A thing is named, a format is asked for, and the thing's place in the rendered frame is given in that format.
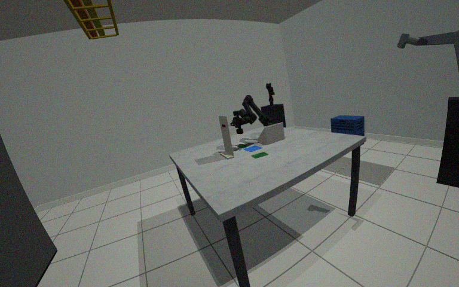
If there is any blue square mat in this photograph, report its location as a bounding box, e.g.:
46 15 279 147
244 146 262 152

